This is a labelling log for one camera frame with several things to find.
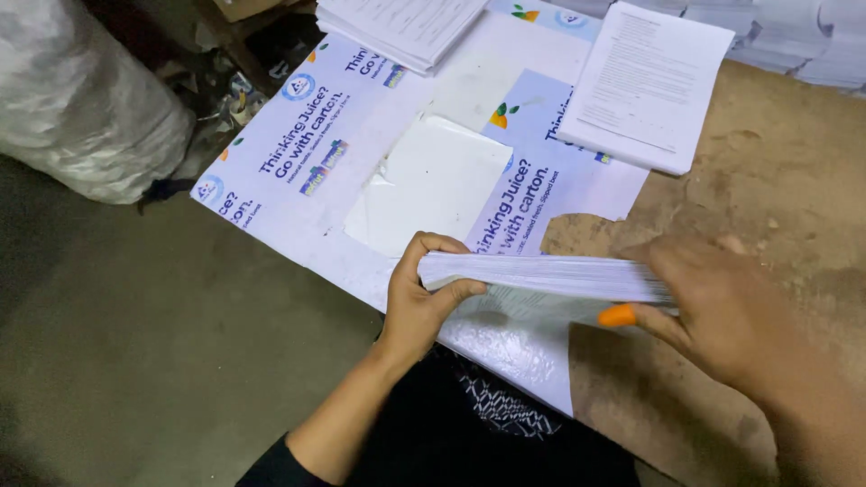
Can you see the stack of white paper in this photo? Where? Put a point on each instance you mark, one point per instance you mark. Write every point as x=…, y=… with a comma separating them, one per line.
x=541, y=274

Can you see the heap of scrap clutter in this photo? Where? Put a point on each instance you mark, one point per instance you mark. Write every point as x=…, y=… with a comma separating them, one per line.
x=230, y=88

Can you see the person's left hand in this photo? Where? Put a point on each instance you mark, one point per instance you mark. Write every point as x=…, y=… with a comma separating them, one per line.
x=414, y=318

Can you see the pile of white printed sheets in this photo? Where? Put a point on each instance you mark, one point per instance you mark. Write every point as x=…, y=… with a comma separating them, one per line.
x=785, y=34

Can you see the large white plastic sack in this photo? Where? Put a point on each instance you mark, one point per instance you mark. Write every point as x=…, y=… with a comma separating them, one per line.
x=81, y=101

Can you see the person's right hand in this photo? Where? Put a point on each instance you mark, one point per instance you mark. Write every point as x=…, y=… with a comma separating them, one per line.
x=717, y=318

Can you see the large printed poster sheet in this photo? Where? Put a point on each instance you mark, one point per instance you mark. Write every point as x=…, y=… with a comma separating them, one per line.
x=406, y=169

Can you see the person's black patterned clothing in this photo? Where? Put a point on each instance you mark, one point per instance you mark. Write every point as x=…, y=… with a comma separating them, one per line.
x=467, y=433

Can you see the orange rubber finger cot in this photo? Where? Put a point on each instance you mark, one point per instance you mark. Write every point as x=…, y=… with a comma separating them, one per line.
x=615, y=315

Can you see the printed paper stack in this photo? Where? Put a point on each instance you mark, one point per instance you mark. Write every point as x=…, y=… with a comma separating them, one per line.
x=402, y=27
x=643, y=84

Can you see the glossy white sheet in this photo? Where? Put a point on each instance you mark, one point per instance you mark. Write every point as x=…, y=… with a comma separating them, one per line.
x=426, y=186

